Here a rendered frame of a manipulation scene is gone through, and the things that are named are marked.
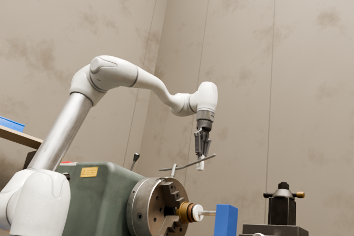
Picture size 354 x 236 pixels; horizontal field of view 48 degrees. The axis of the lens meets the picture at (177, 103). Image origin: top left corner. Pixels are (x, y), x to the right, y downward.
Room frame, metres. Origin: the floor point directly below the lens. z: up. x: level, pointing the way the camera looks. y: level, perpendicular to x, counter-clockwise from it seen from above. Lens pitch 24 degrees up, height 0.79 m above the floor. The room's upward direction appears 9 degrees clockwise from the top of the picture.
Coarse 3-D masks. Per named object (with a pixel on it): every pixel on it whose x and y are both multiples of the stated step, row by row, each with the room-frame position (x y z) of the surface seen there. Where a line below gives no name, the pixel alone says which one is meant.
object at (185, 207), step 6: (186, 204) 1.76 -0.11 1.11; (192, 204) 1.75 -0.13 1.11; (198, 204) 1.76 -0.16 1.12; (180, 210) 1.76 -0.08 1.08; (186, 210) 1.75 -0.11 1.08; (192, 210) 1.73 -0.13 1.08; (180, 216) 1.77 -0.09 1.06; (186, 216) 1.75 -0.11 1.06; (192, 216) 1.74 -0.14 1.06; (186, 222) 1.79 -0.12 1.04
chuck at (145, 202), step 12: (156, 180) 1.80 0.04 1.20; (168, 180) 1.81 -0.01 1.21; (144, 192) 1.76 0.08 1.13; (156, 192) 1.76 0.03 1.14; (180, 192) 1.89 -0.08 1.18; (144, 204) 1.74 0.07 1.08; (156, 204) 1.77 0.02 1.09; (132, 216) 1.79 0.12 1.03; (144, 216) 1.75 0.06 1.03; (156, 216) 1.78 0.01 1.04; (144, 228) 1.77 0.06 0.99; (156, 228) 1.79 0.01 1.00; (180, 228) 1.92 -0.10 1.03
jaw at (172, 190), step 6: (162, 180) 1.79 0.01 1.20; (162, 186) 1.78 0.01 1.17; (168, 186) 1.76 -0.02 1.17; (168, 192) 1.78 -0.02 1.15; (174, 192) 1.78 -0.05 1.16; (168, 198) 1.79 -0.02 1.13; (174, 198) 1.77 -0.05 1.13; (180, 198) 1.79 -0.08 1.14; (168, 204) 1.81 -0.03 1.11; (174, 204) 1.79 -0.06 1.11; (180, 204) 1.77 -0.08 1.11
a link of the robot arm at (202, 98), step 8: (200, 88) 1.79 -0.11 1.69; (208, 88) 1.77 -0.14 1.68; (216, 88) 1.79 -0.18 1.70; (192, 96) 1.83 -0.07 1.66; (200, 96) 1.79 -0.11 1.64; (208, 96) 1.77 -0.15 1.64; (216, 96) 1.79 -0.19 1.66; (192, 104) 1.84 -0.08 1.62; (200, 104) 1.79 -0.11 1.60; (208, 104) 1.78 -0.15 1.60; (216, 104) 1.80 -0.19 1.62
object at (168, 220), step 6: (168, 216) 1.81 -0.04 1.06; (174, 216) 1.79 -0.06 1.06; (162, 222) 1.81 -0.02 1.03; (168, 222) 1.79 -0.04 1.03; (174, 222) 1.78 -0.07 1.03; (180, 222) 1.78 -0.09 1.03; (162, 228) 1.79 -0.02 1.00; (168, 228) 1.79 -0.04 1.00; (174, 228) 1.79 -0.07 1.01; (156, 234) 1.79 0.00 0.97; (162, 234) 1.77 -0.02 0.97; (168, 234) 1.79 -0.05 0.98
